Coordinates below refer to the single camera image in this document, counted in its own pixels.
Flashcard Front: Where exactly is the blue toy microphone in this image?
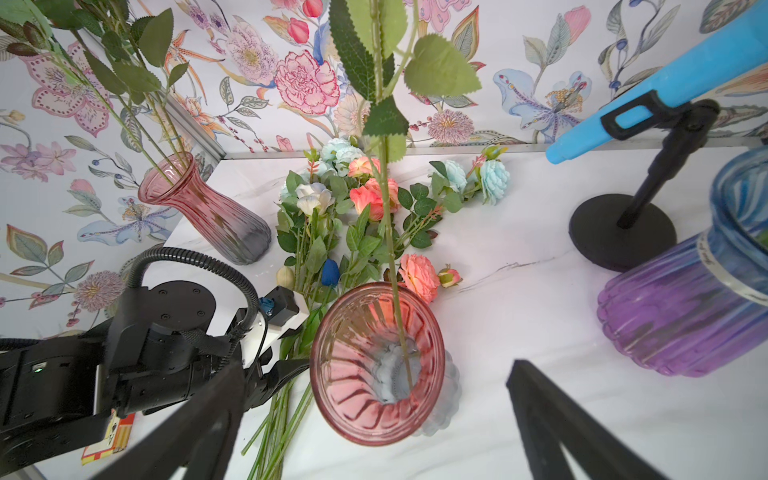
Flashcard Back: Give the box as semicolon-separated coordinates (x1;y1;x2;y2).
546;1;767;164

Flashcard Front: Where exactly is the orange yellow card box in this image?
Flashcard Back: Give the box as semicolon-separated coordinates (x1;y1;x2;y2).
81;411;135;465

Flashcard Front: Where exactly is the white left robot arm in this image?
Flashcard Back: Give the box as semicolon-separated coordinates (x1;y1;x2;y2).
1;247;309;475

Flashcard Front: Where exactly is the artificial flower bunch on table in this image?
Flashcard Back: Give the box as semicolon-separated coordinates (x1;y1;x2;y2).
239;136;511;480

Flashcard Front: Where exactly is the black microphone stand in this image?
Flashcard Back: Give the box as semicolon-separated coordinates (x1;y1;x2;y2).
569;90;721;272

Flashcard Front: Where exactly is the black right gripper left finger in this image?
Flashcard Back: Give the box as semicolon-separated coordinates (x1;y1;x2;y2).
95;365;245;480

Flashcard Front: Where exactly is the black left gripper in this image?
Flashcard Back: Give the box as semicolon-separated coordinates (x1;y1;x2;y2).
122;355;310;414

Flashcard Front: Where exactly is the purple glass vase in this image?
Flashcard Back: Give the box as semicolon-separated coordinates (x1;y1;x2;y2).
597;147;767;377

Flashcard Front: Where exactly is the pink glass vase back left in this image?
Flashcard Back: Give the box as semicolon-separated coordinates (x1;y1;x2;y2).
138;153;272;265

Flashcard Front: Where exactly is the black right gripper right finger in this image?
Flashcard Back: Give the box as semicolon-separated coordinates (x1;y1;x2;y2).
506;360;665;479

